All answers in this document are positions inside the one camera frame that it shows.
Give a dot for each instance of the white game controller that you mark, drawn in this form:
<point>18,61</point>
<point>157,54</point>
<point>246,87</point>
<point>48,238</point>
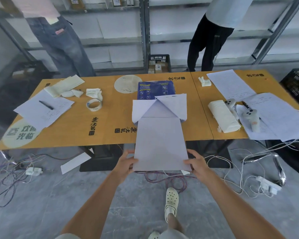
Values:
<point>230,102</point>
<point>250,115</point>

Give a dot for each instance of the person's right clog shoe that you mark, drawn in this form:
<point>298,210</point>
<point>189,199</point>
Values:
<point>172,201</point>

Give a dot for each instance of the person's clog shoe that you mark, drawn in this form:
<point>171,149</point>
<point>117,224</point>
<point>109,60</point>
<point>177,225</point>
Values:
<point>154,235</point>
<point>172,201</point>

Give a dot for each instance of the black plastic crate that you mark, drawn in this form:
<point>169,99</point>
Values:
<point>296,87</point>
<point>159,56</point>

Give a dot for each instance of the black chrome-legged chair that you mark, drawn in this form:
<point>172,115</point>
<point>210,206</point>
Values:
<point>289,156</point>

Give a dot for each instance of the lined paper sheet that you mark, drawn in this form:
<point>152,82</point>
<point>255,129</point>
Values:
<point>229,83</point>

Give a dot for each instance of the person's right forearm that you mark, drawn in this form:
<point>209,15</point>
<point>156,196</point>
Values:
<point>239,209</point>

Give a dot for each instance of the black table base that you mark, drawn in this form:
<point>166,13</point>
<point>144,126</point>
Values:
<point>209,151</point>
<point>107,159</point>

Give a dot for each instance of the white labelled box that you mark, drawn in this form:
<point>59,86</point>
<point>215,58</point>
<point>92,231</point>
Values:
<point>116,1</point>
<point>129,1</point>

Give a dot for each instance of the blank white sheet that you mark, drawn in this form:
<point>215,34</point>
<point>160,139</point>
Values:
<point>74,163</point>

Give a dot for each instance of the person's grey shorts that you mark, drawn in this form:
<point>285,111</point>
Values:
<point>175,235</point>

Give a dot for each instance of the person's left clog shoe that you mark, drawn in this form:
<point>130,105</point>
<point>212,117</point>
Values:
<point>154,235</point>

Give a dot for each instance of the group of small cardboard boxes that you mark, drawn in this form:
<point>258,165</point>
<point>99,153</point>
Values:
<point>158,67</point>

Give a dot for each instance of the round white sticker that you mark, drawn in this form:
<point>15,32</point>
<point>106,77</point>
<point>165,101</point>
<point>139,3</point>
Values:
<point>127,84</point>

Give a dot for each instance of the white power strip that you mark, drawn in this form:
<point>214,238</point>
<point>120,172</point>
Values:
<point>266,182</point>
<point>185,172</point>

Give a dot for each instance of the person's right hand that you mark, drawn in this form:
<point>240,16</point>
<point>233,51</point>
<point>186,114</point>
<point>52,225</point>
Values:
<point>201,169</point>

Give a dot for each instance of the person's right leg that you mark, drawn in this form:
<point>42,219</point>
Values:
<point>175,222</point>

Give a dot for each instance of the person's left hand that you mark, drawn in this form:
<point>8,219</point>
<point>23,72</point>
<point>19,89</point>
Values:
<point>124,166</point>

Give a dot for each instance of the black storage unit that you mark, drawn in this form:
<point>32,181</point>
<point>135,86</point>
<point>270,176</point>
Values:
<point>32,72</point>

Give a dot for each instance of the brown cardboard box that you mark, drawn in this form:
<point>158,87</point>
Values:
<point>77,3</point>

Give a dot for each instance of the white form sheets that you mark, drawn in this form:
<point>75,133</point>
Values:
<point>276,114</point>
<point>39,114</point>

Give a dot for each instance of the grey metal rack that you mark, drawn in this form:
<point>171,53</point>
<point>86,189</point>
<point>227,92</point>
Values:
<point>276,34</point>
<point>114,41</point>
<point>169,38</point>

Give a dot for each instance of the white paper sheet stack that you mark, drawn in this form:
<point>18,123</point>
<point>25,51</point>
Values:
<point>159,144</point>

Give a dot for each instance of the person's left forearm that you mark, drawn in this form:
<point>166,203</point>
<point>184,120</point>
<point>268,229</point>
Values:
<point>94,206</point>

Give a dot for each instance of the blue paper ream package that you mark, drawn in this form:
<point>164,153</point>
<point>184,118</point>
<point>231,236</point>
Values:
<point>154,89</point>

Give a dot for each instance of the black pen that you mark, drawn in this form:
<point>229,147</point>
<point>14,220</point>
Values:
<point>46,105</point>
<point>246,105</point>

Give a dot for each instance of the round green lettered sticker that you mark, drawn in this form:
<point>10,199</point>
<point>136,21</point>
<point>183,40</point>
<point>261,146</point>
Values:
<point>22,134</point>

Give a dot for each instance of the crumpled white tissue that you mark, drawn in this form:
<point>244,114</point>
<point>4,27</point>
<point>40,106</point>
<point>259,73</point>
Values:
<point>93,93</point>
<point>205,82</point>
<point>72,93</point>

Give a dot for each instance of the white tape roll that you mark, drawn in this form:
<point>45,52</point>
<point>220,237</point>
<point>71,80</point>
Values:
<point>93,110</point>

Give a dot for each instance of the white charger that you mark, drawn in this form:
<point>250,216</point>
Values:
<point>33,171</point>

